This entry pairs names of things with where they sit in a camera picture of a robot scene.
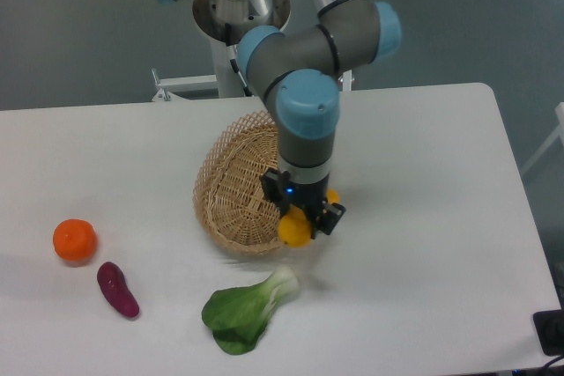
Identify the white frame at right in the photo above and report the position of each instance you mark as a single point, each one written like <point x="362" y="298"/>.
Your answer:
<point x="552" y="144"/>

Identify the woven wicker basket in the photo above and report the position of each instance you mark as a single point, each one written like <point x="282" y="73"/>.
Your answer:
<point x="228" y="196"/>

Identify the green bok choy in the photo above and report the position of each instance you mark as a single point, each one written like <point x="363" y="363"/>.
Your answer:
<point x="237" y="317"/>

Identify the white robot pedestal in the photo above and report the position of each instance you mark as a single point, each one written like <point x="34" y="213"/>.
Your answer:
<point x="224" y="72"/>

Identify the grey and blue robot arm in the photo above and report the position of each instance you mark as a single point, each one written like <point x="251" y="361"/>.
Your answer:
<point x="296" y="78"/>

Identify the purple sweet potato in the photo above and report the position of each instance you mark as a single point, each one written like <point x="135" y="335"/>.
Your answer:
<point x="115" y="290"/>

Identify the black device at table edge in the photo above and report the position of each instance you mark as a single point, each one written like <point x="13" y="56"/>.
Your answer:
<point x="549" y="328"/>

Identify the orange tangerine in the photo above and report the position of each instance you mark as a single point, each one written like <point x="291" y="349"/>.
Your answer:
<point x="75" y="240"/>

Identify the yellow mango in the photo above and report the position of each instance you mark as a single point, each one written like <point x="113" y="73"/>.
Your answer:
<point x="294" y="229"/>

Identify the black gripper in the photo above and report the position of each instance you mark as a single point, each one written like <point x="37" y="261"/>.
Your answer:
<point x="310" y="198"/>

